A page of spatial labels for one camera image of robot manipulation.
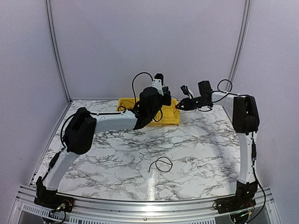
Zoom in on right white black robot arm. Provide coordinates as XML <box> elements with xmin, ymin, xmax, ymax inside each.
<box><xmin>176</xmin><ymin>81</ymin><xmax>260</xmax><ymax>209</ymax></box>

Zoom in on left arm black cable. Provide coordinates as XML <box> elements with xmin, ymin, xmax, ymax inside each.
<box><xmin>60</xmin><ymin>71</ymin><xmax>164</xmax><ymax>150</ymax></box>

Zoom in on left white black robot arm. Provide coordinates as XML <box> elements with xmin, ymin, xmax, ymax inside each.
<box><xmin>34</xmin><ymin>86</ymin><xmax>171</xmax><ymax>209</ymax></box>

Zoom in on left yellow bin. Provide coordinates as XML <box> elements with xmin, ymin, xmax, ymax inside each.
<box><xmin>116</xmin><ymin>98</ymin><xmax>139</xmax><ymax>112</ymax></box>

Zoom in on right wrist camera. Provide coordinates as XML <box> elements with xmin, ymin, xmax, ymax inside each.
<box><xmin>180</xmin><ymin>85</ymin><xmax>194</xmax><ymax>98</ymax></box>

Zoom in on yellow bin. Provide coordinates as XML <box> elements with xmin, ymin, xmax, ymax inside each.
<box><xmin>148</xmin><ymin>98</ymin><xmax>180</xmax><ymax>126</ymax></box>
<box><xmin>116</xmin><ymin>98</ymin><xmax>139</xmax><ymax>112</ymax></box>

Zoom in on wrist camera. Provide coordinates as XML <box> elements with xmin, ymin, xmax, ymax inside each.
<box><xmin>151</xmin><ymin>73</ymin><xmax>164</xmax><ymax>96</ymax></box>
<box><xmin>180</xmin><ymin>85</ymin><xmax>194</xmax><ymax>98</ymax></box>

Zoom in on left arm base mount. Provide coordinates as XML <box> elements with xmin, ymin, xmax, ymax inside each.
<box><xmin>34</xmin><ymin>195</ymin><xmax>74</xmax><ymax>212</ymax></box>

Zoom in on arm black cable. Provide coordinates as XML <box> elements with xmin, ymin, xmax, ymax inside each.
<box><xmin>60</xmin><ymin>71</ymin><xmax>164</xmax><ymax>150</ymax></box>
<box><xmin>198</xmin><ymin>79</ymin><xmax>267</xmax><ymax>220</ymax></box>

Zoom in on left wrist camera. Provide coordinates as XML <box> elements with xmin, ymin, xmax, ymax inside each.
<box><xmin>151</xmin><ymin>73</ymin><xmax>164</xmax><ymax>96</ymax></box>

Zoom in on aluminium front frame rail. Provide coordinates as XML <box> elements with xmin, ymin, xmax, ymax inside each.
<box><xmin>9</xmin><ymin>184</ymin><xmax>281</xmax><ymax>224</ymax></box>

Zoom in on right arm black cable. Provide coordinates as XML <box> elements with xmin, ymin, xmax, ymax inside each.
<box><xmin>198</xmin><ymin>79</ymin><xmax>267</xmax><ymax>220</ymax></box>

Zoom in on left aluminium corner post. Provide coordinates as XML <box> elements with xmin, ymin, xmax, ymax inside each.
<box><xmin>45</xmin><ymin>0</ymin><xmax>72</xmax><ymax>103</ymax></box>

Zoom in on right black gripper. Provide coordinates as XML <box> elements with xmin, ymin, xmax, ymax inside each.
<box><xmin>175</xmin><ymin>96</ymin><xmax>209</xmax><ymax>111</ymax></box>

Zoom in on aluminium corner post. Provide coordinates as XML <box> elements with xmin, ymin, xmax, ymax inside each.
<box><xmin>228</xmin><ymin>0</ymin><xmax>252</xmax><ymax>83</ymax></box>
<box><xmin>45</xmin><ymin>0</ymin><xmax>72</xmax><ymax>103</ymax></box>

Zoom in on right aluminium corner post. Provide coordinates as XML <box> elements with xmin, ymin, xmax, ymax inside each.
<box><xmin>228</xmin><ymin>0</ymin><xmax>252</xmax><ymax>83</ymax></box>

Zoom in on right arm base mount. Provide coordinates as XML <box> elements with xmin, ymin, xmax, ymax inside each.
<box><xmin>212</xmin><ymin>196</ymin><xmax>256</xmax><ymax>214</ymax></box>

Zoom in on right yellow bin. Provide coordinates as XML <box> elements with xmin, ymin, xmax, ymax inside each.
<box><xmin>148</xmin><ymin>98</ymin><xmax>180</xmax><ymax>126</ymax></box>

